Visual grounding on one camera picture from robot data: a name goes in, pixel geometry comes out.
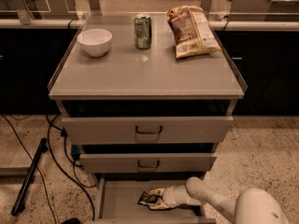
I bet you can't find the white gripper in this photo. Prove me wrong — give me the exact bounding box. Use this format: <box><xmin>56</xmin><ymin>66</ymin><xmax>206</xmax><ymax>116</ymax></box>
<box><xmin>149</xmin><ymin>185</ymin><xmax>200</xmax><ymax>210</ymax></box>

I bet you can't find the dark rxbar chocolate bar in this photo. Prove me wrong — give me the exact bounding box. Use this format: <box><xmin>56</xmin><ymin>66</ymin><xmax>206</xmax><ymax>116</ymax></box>
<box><xmin>137</xmin><ymin>191</ymin><xmax>159</xmax><ymax>206</ymax></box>

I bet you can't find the brown chip bag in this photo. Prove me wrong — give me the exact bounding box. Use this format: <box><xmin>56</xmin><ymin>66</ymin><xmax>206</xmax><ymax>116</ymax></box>
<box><xmin>166</xmin><ymin>6</ymin><xmax>221</xmax><ymax>59</ymax></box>

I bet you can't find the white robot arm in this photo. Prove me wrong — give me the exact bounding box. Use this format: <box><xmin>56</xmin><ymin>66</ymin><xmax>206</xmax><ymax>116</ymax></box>
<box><xmin>149</xmin><ymin>177</ymin><xmax>290</xmax><ymax>224</ymax></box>

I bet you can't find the bottom drawer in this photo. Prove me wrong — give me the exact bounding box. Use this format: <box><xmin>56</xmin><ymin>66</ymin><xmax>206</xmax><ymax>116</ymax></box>
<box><xmin>85</xmin><ymin>173</ymin><xmax>216</xmax><ymax>224</ymax></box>

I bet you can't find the drawer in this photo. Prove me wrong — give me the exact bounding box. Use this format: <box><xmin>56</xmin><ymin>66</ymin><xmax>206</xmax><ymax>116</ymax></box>
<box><xmin>80</xmin><ymin>153</ymin><xmax>216</xmax><ymax>174</ymax></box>
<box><xmin>85</xmin><ymin>173</ymin><xmax>216</xmax><ymax>224</ymax></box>
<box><xmin>63</xmin><ymin>116</ymin><xmax>233</xmax><ymax>145</ymax></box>

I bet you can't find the top drawer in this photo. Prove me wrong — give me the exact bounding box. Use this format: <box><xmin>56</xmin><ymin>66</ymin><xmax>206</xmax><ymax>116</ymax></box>
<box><xmin>63</xmin><ymin>116</ymin><xmax>233</xmax><ymax>145</ymax></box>

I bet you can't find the middle drawer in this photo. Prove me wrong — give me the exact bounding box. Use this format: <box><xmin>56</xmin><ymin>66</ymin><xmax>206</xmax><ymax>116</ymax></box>
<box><xmin>80</xmin><ymin>153</ymin><xmax>216</xmax><ymax>174</ymax></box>

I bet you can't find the grey drawer cabinet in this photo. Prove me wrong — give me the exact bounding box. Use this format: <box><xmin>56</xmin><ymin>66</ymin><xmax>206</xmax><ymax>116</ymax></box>
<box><xmin>47</xmin><ymin>13</ymin><xmax>249</xmax><ymax>224</ymax></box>

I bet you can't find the black bar on floor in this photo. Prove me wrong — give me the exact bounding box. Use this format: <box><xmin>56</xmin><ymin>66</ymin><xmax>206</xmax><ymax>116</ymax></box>
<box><xmin>11</xmin><ymin>138</ymin><xmax>47</xmax><ymax>217</ymax></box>

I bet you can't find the white bowl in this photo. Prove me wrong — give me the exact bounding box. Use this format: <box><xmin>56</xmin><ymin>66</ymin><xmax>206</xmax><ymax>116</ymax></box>
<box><xmin>77</xmin><ymin>29</ymin><xmax>112</xmax><ymax>57</ymax></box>

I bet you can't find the green soda can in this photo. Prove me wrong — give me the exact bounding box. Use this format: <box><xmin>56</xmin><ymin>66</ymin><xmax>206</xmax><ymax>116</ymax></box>
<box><xmin>134</xmin><ymin>14</ymin><xmax>151</xmax><ymax>49</ymax></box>

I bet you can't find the black floor cable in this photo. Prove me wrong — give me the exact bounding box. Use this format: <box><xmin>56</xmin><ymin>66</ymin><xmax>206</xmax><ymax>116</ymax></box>
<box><xmin>46</xmin><ymin>114</ymin><xmax>96</xmax><ymax>221</ymax></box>

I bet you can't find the white counter rail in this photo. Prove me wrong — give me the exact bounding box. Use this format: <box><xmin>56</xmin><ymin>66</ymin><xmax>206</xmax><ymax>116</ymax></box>
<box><xmin>0</xmin><ymin>20</ymin><xmax>86</xmax><ymax>29</ymax></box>

